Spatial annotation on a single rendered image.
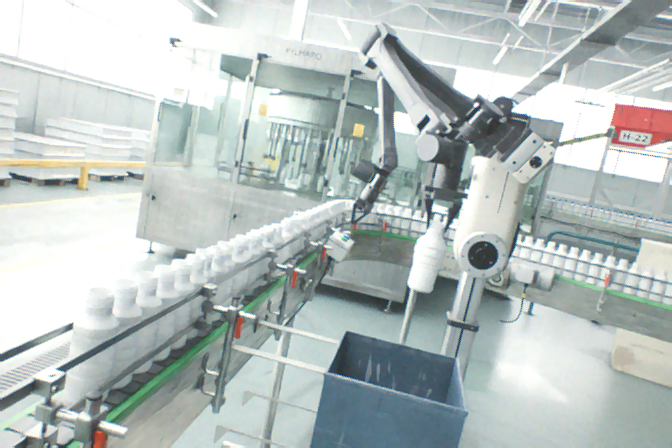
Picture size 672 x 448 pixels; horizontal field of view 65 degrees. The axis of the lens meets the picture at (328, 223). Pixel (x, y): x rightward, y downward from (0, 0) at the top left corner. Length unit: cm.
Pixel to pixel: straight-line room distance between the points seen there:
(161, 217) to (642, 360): 470
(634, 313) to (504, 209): 152
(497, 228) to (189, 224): 407
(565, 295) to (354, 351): 185
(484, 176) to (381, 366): 69
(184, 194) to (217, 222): 44
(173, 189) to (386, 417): 452
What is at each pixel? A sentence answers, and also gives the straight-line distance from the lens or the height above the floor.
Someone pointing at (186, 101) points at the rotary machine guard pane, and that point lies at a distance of 548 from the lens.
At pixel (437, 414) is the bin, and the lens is 120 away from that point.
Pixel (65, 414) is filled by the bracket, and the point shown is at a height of 108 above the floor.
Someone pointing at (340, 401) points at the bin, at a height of 89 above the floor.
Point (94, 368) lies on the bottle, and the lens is 83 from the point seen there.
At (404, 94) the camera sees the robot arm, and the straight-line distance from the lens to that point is 134.
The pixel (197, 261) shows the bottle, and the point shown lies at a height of 116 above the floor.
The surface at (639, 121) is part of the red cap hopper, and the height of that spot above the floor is 260.
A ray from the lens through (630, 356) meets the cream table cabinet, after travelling 553.
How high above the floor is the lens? 142
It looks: 8 degrees down
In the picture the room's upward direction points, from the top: 12 degrees clockwise
